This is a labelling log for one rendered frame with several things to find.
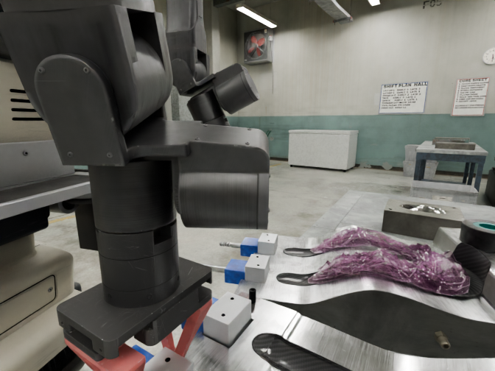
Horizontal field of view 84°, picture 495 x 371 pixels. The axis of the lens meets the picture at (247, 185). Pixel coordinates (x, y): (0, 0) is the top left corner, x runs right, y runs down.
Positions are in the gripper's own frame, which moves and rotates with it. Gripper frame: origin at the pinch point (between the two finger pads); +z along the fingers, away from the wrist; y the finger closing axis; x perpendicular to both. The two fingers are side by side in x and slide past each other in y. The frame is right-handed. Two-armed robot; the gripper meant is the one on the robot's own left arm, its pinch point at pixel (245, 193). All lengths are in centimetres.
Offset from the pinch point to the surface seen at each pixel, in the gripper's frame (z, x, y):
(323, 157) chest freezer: 71, 11, 634
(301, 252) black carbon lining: 17.8, -3.1, 7.5
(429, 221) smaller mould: 32, -33, 35
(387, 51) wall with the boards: -85, -205, 679
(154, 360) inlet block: 6.8, 3.5, -31.4
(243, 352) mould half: 12.4, -1.2, -25.5
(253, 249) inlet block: 12.3, 5.5, 4.4
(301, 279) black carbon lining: 18.1, -3.7, -3.1
